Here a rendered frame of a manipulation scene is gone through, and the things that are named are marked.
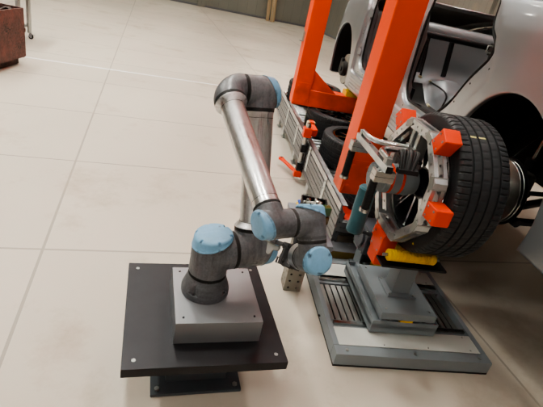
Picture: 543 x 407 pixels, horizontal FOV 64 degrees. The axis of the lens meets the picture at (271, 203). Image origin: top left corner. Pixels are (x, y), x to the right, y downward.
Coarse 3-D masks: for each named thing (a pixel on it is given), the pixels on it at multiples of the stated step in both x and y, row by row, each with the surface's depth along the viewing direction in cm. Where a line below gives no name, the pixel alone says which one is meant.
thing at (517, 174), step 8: (512, 160) 210; (512, 168) 206; (520, 168) 204; (512, 176) 206; (520, 176) 201; (512, 184) 205; (520, 184) 200; (512, 192) 204; (520, 192) 200; (512, 200) 204; (520, 200) 201; (504, 208) 208; (512, 208) 203; (504, 216) 208
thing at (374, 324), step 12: (348, 264) 255; (372, 264) 259; (348, 276) 253; (360, 288) 240; (360, 300) 232; (372, 312) 224; (372, 324) 216; (384, 324) 217; (396, 324) 218; (408, 324) 219; (420, 324) 220; (432, 324) 225
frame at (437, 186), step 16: (400, 128) 208; (416, 128) 192; (432, 128) 187; (432, 160) 176; (432, 176) 174; (432, 192) 174; (384, 208) 224; (384, 224) 212; (416, 224) 182; (400, 240) 201
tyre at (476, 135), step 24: (432, 120) 196; (456, 120) 184; (480, 120) 192; (480, 144) 177; (504, 144) 180; (456, 168) 174; (480, 168) 172; (504, 168) 175; (456, 192) 172; (480, 192) 173; (504, 192) 174; (456, 216) 174; (480, 216) 175; (408, 240) 204; (432, 240) 184; (456, 240) 182; (480, 240) 183
